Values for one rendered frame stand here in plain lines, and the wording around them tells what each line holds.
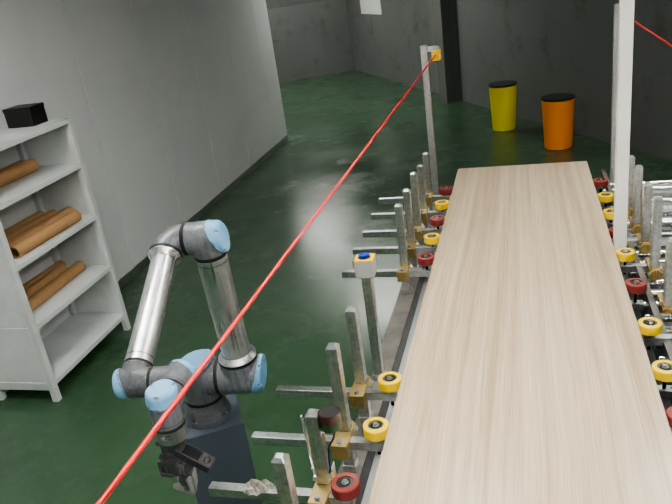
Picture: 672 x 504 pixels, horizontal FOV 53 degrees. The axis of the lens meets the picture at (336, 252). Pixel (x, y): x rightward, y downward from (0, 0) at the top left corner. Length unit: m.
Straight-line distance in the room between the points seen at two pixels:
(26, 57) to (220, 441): 3.29
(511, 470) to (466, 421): 0.24
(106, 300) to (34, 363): 0.89
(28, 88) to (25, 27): 0.41
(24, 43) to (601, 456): 4.43
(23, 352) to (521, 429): 3.17
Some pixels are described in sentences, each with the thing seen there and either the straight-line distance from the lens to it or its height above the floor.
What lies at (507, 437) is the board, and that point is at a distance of 2.05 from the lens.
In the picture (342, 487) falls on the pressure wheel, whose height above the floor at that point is 0.90.
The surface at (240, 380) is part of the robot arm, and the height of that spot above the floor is 0.80.
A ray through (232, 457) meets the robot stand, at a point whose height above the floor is 0.46.
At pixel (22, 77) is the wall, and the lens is 5.16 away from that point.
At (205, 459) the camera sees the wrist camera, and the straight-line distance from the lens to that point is 2.04.
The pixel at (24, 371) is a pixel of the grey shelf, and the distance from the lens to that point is 4.56.
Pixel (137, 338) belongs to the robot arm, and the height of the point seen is 1.24.
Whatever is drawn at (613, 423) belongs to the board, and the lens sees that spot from 2.13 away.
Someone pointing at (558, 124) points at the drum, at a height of 0.30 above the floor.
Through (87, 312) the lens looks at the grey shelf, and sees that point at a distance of 5.28.
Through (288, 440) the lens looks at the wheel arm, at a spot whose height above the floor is 0.84.
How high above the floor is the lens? 2.19
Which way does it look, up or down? 22 degrees down
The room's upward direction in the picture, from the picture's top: 8 degrees counter-clockwise
